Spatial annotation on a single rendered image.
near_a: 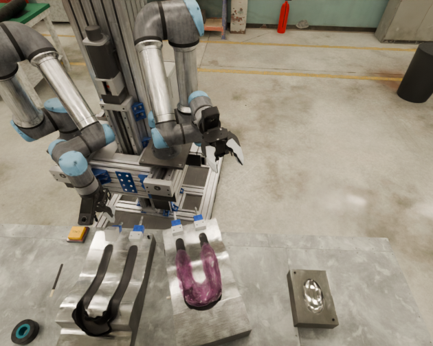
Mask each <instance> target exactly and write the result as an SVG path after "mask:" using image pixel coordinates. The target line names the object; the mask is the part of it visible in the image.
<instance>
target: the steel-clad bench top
mask: <svg viewBox="0 0 433 346"><path fill-rule="evenodd" d="M71 228H72V226H53V225H34V224H0V346H56V344H57V342H58V339H59V337H60V333H61V330H62V327H61V326H60V325H58V324H57V323H56V322H55V319H56V315H57V313H58V310H59V307H60V305H61V303H62V302H63V300H64V299H65V297H66V296H67V294H68V293H69V291H70V290H71V289H72V288H73V286H74V285H75V283H76V282H77V280H78V278H79V276H80V274H81V272H82V269H83V266H84V264H85V260H86V258H87V255H88V253H89V249H90V246H91V243H92V242H93V239H94V236H95V234H96V231H104V230H105V229H106V227H89V228H90V230H89V232H88V234H87V237H86V240H85V242H84V243H68V242H67V241H66V239H67V237H68V235H69V232H70V231H71ZM144 233H153V235H154V237H155V240H156V247H155V252H154V256H153V262H152V266H151V271H150V275H149V279H148V285H147V289H146V294H145V298H144V304H143V308H142V313H141V317H140V323H139V327H138V331H137V336H136V340H135V346H177V341H176V336H175V326H174V321H173V305H172V299H167V296H170V286H169V282H168V273H167V267H166V256H165V255H164V237H163V229H144ZM220 234H221V238H222V240H223V243H224V245H225V247H226V250H227V253H228V255H229V258H230V262H231V265H232V270H233V273H234V278H235V281H236V285H237V288H238V292H239V294H240V295H241V296H242V298H243V303H244V305H245V309H246V312H247V315H248V318H249V322H250V325H251V327H252V330H251V332H250V334H249V336H246V337H243V338H240V339H236V340H234V341H230V342H228V343H224V344H221V345H217V346H433V340H432V337H431V336H430V333H429V331H428V329H427V326H426V324H425V322H424V320H423V317H422V315H421V313H420V311H419V308H418V306H417V303H416V301H415V300H414V297H413V295H412V292H411V290H410V288H409V285H408V283H407V281H406V279H405V277H404V274H403V272H402V270H401V267H400V265H399V263H398V261H397V258H396V256H395V254H394V251H393V249H392V247H391V245H390V243H389V241H388V238H367V237H348V236H329V235H293V234H274V233H237V232H220ZM61 264H63V267H62V269H61V272H60V275H59V278H58V281H57V284H56V287H55V289H54V293H53V295H52V297H49V296H50V294H51V291H52V288H53V285H54V282H55V280H56V276H57V274H58V271H59V268H60V265H61ZM290 269H302V270H326V273H327V277H328V280H329V285H330V288H331V293H332V296H333V302H334V305H335V310H336V313H337V318H338V321H339V325H338V326H337V327H335V328H333V329H324V328H310V327H294V326H293V317H292V312H291V302H290V297H289V288H288V282H287V273H288V272H289V270H290ZM25 319H31V320H33V321H36V322H37V323H38V324H39V332H38V335H37V336H36V338H35V339H34V340H33V341H32V342H31V343H29V344H27V345H18V344H15V343H13V342H12V340H11V333H12V331H13V329H14V327H15V326H16V325H17V324H18V323H19V322H21V321H23V320H25Z"/></svg>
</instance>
